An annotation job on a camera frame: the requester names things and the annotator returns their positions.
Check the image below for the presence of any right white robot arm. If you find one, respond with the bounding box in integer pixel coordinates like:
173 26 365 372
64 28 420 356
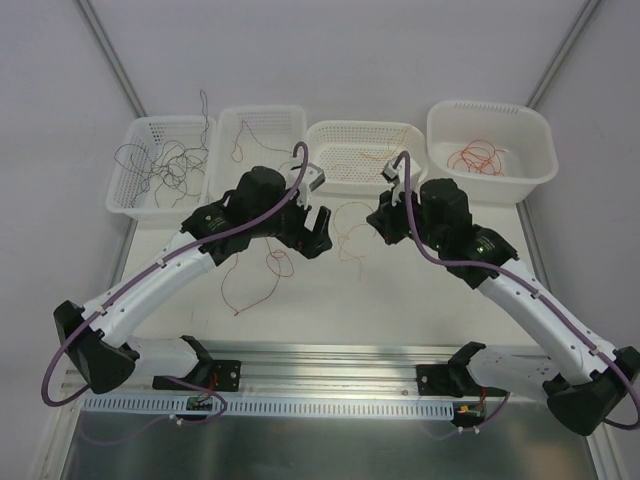
367 178 639 436

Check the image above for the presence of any orange red wire bundle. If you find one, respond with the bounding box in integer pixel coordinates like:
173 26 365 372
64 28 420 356
219 200 381 317

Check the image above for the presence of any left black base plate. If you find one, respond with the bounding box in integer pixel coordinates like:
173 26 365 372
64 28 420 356
152 358 242 393

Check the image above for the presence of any thin red wire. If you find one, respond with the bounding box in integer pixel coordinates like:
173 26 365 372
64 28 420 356
230 118 297 166

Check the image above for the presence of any long thin black wire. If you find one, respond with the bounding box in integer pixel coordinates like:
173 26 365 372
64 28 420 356
113 143 166 207

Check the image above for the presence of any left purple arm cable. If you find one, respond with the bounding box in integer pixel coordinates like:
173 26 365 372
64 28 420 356
42 142 310 426

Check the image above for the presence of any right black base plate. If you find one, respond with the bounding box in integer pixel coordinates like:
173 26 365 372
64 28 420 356
415 364 482 398

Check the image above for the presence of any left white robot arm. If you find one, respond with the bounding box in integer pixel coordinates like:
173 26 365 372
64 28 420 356
54 165 332 394

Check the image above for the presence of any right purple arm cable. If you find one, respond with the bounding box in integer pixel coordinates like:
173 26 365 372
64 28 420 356
394 150 640 436

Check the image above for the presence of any white slotted cable duct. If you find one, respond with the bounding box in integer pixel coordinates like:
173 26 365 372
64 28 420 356
83 394 454 421

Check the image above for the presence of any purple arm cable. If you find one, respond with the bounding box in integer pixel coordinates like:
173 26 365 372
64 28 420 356
42 142 310 426
394 150 640 436

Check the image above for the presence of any far-left white perforated basket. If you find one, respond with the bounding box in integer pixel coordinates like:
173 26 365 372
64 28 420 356
105 114 216 225

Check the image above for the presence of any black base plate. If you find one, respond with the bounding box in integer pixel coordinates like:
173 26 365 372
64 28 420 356
415 364 482 398
152 358 242 393

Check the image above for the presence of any aluminium mounting rail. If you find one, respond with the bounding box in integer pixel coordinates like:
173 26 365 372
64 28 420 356
62 344 551 401

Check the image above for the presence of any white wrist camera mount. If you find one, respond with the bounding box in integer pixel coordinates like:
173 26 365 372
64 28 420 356
285 159 326 208

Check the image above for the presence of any thin orange wire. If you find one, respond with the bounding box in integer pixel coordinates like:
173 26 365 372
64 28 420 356
445 138 506 177

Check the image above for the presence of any far-right white plastic tub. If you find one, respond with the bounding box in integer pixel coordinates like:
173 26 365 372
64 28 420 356
425 100 559 205

